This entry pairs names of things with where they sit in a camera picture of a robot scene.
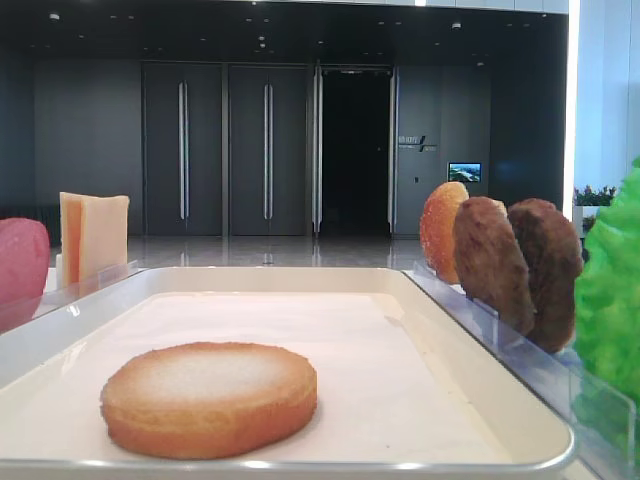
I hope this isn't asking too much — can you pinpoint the brown meat patty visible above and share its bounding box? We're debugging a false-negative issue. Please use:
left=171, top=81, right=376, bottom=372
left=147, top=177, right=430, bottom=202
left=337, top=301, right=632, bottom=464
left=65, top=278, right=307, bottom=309
left=453, top=196, right=535, bottom=336
left=508, top=198, right=583, bottom=353

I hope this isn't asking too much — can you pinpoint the dark double door left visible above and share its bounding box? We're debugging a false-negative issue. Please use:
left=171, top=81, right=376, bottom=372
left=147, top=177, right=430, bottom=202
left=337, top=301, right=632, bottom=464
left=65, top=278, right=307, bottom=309
left=143, top=63, right=222, bottom=236

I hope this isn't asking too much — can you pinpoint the round bread slice in tray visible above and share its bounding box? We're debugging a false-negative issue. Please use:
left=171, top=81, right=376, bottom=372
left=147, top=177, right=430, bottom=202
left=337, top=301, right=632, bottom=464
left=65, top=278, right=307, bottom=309
left=100, top=342, right=318, bottom=460

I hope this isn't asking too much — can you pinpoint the dark double door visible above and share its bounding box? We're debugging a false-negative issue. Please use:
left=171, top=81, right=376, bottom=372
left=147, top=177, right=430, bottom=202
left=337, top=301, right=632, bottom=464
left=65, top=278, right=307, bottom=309
left=229, top=66, right=307, bottom=236
left=143, top=63, right=222, bottom=236

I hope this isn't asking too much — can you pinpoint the green lettuce leaf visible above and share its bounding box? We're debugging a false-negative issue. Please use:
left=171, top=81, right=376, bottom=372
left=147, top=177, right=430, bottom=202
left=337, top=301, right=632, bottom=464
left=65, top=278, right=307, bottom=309
left=574, top=159, right=639, bottom=459

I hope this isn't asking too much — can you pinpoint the left clear acrylic rack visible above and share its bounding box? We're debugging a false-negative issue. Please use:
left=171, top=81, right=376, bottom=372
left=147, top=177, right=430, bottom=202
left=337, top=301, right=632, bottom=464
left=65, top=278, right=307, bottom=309
left=1, top=260, right=139, bottom=334

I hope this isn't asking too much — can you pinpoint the small wall screen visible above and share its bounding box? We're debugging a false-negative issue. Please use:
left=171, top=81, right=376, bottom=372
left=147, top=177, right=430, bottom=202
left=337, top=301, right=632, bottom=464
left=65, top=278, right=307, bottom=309
left=448, top=162, right=482, bottom=183

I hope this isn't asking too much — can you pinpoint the red tomato slice inner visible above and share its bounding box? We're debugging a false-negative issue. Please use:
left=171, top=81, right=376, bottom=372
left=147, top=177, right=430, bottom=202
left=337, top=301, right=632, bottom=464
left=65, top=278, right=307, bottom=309
left=1, top=218, right=50, bottom=305

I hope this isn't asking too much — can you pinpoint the dark double door middle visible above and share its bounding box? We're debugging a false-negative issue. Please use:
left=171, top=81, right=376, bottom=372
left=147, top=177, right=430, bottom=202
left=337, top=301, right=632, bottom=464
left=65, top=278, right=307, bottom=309
left=229, top=66, right=307, bottom=236

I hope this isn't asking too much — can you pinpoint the flower planter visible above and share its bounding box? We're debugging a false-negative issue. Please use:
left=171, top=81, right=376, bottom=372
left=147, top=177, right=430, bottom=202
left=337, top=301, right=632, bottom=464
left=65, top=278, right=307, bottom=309
left=573, top=185, right=617, bottom=207

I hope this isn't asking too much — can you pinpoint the clear acrylic rack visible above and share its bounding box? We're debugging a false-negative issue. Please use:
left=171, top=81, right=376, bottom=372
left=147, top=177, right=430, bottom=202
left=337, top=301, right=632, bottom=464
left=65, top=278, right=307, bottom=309
left=407, top=262, right=639, bottom=479
left=1, top=260, right=139, bottom=334

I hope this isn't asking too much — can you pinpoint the bun slice right inner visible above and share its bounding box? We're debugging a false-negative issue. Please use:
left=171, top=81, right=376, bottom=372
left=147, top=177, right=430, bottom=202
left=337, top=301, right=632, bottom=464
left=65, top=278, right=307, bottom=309
left=419, top=181, right=469, bottom=284

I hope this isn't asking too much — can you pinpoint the brown meat patty outer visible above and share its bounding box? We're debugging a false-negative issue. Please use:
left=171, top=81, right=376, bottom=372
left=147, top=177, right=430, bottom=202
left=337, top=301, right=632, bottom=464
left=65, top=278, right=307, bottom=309
left=508, top=198, right=583, bottom=353

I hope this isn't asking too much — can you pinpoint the right clear acrylic rack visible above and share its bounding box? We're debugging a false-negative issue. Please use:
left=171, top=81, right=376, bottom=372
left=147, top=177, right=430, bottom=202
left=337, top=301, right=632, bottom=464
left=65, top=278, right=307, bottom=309
left=407, top=262, right=639, bottom=479

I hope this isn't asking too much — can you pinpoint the brown meat patty inner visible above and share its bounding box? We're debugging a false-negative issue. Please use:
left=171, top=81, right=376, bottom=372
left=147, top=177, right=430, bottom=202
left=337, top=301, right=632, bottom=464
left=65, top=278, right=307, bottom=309
left=453, top=196, right=535, bottom=336

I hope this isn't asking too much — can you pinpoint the orange cheese slice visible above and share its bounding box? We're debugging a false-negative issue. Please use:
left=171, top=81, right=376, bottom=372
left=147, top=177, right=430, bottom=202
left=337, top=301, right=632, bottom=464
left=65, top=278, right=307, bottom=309
left=59, top=192, right=82, bottom=287

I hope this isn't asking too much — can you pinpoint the pale yellow cheese slice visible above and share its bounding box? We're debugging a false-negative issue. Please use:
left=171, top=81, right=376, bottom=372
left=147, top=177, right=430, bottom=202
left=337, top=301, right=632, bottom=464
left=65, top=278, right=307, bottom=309
left=78, top=195, right=129, bottom=281

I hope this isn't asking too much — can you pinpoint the white rectangular metal tray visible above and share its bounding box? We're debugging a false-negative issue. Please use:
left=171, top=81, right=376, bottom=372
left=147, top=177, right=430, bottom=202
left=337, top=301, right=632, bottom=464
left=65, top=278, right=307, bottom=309
left=1, top=267, right=576, bottom=479

